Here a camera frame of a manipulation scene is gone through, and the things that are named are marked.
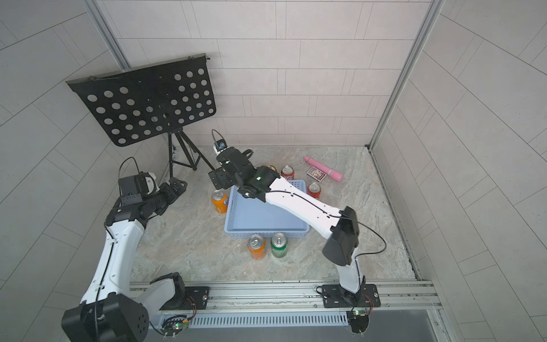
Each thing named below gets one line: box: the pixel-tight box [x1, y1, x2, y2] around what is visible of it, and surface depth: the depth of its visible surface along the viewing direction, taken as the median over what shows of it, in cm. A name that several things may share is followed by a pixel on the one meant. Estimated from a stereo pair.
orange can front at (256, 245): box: [247, 233, 267, 261], surface depth 75 cm
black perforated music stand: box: [65, 53, 217, 179], surface depth 75 cm
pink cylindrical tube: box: [303, 156, 344, 182], surface depth 107 cm
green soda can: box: [270, 232, 289, 259], surface depth 75 cm
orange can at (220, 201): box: [211, 189, 229, 214], surface depth 88 cm
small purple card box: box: [306, 165, 327, 182], surface depth 107 cm
